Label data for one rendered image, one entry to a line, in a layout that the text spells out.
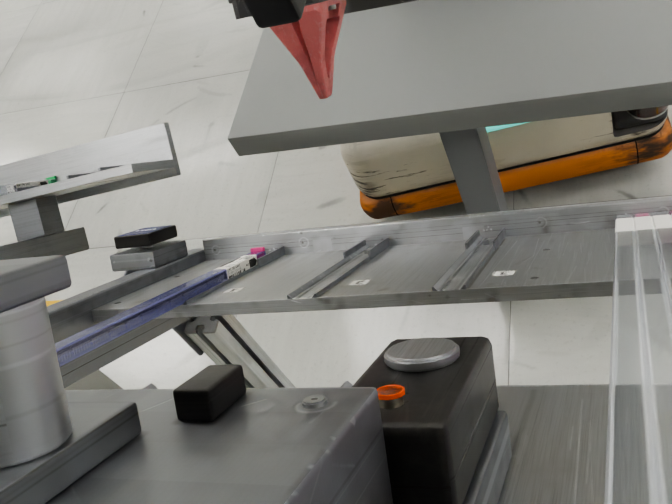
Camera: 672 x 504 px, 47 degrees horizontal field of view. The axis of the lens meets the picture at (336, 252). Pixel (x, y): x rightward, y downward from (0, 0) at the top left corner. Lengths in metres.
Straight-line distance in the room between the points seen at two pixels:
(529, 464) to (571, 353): 1.18
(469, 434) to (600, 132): 1.33
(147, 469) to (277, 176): 1.78
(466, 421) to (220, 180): 1.82
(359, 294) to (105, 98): 2.05
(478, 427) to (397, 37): 0.95
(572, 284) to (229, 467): 0.39
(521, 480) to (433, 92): 0.82
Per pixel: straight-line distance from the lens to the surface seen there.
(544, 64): 1.04
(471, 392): 0.23
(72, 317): 0.65
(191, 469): 0.16
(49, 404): 0.16
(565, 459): 0.28
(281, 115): 1.12
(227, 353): 0.91
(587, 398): 0.33
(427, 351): 0.24
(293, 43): 0.61
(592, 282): 0.52
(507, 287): 0.53
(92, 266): 2.06
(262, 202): 1.90
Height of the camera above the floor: 1.29
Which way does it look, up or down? 49 degrees down
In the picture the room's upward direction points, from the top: 31 degrees counter-clockwise
